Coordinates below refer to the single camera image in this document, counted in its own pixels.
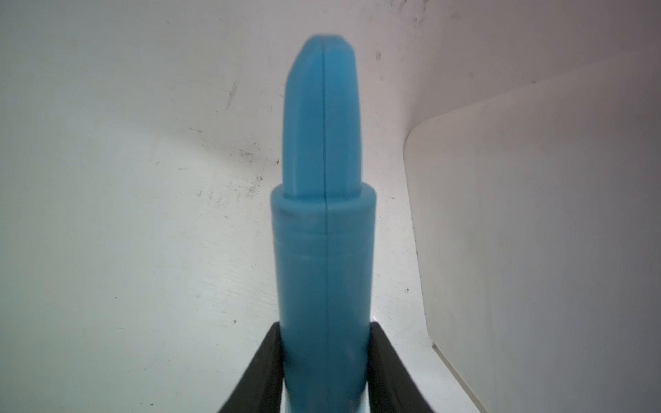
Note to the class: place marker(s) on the blue toy microphone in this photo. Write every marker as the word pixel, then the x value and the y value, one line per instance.
pixel 323 219

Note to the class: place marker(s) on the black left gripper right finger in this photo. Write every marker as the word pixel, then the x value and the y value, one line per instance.
pixel 390 387

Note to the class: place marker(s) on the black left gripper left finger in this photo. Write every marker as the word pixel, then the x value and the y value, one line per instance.
pixel 260 388

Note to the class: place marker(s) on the white plastic drawer cabinet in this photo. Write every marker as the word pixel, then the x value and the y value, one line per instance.
pixel 536 217

